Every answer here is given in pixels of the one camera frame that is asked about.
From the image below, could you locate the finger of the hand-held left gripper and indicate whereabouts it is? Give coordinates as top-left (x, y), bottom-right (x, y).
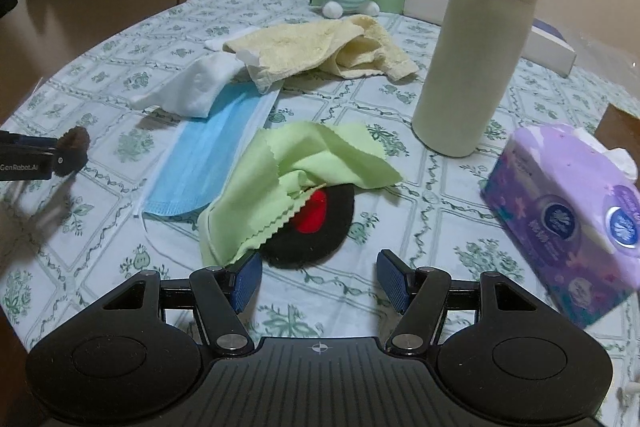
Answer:
top-left (0, 131), bottom-right (71, 178)

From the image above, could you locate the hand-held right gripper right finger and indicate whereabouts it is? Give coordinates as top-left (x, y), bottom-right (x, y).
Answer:
top-left (377, 249), bottom-right (541, 356)

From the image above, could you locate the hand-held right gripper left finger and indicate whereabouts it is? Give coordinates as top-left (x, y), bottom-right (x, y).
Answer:
top-left (100, 254), bottom-right (263, 357)

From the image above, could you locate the brown velvet scrunchie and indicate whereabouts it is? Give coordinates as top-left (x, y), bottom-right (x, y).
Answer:
top-left (59, 127), bottom-right (92, 178)

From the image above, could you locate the light green cleaning cloth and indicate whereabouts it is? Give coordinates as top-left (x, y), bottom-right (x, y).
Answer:
top-left (197, 122), bottom-right (403, 267)

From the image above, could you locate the pale yellow towel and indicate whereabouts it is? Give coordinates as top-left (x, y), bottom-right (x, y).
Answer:
top-left (222, 14), bottom-right (420, 95)

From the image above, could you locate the brown cardboard box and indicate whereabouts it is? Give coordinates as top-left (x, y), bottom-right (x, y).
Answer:
top-left (597, 103), bottom-right (640, 142)

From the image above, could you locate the black and red plush pad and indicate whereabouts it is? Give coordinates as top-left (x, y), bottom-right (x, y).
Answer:
top-left (262, 184), bottom-right (356, 269)

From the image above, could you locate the blue face mask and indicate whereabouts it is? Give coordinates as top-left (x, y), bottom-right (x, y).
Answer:
top-left (135, 82), bottom-right (283, 248)

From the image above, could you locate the white cotton cloth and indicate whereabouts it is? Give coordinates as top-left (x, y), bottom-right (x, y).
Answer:
top-left (129, 52), bottom-right (261, 118)

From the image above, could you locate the purple tissue pack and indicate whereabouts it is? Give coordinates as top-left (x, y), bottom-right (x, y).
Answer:
top-left (481, 123), bottom-right (640, 328)

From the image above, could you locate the cream thermos bottle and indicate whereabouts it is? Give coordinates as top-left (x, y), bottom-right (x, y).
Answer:
top-left (411, 0), bottom-right (545, 158)

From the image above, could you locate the blue and white flat box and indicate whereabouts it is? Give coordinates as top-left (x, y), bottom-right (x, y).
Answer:
top-left (404, 0), bottom-right (577, 78)

